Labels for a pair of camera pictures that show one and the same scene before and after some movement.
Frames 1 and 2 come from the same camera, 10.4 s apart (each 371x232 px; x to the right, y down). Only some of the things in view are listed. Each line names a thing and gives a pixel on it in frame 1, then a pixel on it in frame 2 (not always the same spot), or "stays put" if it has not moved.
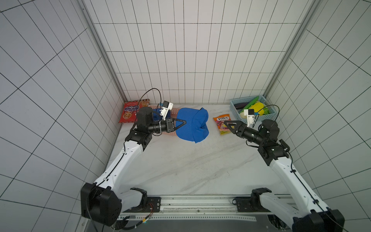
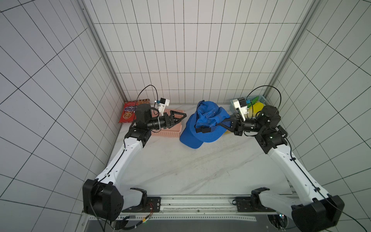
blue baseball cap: (196, 128) → (190, 137)
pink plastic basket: (174, 114) stays put
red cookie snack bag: (129, 112) stays put
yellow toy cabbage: (259, 108) stays put
